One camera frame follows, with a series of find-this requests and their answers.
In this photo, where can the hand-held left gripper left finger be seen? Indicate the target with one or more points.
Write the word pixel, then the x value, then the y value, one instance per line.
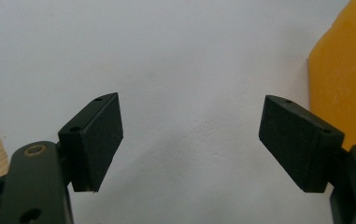
pixel 91 146

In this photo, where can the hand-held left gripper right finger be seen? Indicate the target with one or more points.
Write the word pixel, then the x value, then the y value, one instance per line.
pixel 300 146

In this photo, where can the yellow cloth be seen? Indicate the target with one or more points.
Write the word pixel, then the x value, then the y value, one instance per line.
pixel 344 77

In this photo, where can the white sheet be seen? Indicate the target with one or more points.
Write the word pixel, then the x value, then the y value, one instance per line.
pixel 182 56

